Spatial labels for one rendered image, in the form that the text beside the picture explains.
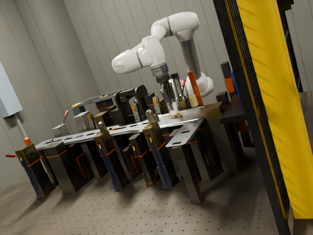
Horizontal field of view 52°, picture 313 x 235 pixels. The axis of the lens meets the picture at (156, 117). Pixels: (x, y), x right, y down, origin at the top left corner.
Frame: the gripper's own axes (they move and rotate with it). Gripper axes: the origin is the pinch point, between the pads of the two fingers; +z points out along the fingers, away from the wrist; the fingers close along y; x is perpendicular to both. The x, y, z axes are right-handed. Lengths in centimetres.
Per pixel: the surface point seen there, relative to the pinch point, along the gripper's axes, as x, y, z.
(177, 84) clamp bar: 0.1, -15.5, -9.5
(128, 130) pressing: -28.8, 7.8, 5.0
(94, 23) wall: -208, -262, -82
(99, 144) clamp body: -40.4, 22.0, 4.9
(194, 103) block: 8.7, -10.8, 2.6
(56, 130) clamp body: -104, -12, 1
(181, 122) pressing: 7.0, 10.6, 5.2
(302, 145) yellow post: 66, 53, 6
